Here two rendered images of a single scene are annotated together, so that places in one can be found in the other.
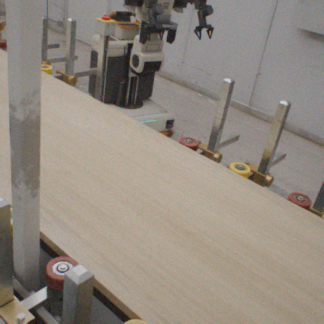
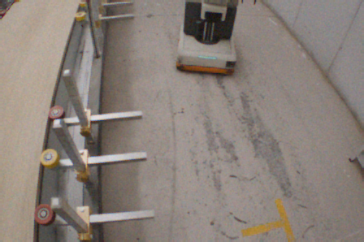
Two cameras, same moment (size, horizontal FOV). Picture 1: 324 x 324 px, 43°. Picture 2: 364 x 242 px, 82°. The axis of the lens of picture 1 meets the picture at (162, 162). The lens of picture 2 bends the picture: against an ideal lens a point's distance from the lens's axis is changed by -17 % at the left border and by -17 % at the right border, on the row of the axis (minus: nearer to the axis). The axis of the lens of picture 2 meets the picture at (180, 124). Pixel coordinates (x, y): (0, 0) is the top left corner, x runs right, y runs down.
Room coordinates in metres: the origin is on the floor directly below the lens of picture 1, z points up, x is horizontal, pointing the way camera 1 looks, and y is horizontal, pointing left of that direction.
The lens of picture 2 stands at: (1.37, -0.99, 1.77)
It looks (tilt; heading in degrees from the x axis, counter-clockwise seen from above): 52 degrees down; 40
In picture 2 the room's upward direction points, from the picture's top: 5 degrees clockwise
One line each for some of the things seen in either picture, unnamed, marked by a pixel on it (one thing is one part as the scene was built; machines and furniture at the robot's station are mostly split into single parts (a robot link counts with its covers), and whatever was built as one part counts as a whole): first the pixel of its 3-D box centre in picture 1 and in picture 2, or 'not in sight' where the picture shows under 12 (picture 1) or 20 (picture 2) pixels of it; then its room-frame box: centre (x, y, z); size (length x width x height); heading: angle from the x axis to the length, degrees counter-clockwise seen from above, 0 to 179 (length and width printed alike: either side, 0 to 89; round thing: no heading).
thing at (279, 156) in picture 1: (260, 168); (97, 162); (1.54, -0.41, 0.83); 0.43 x 0.03 x 0.04; 144
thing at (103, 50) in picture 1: (101, 78); (93, 29); (2.05, 0.39, 0.93); 0.05 x 0.05 x 0.45; 54
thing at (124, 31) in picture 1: (128, 31); not in sight; (3.46, 0.47, 0.87); 0.23 x 0.15 x 0.11; 130
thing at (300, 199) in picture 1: (295, 210); (48, 218); (1.23, -0.50, 0.85); 0.08 x 0.08 x 0.11
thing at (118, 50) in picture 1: (125, 65); (210, 10); (3.44, 0.46, 0.59); 0.55 x 0.34 x 0.83; 130
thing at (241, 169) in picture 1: (236, 178); (53, 162); (1.38, -0.29, 0.85); 0.08 x 0.08 x 0.11
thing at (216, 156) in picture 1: (207, 152); (86, 123); (1.62, -0.19, 0.82); 0.14 x 0.06 x 0.05; 54
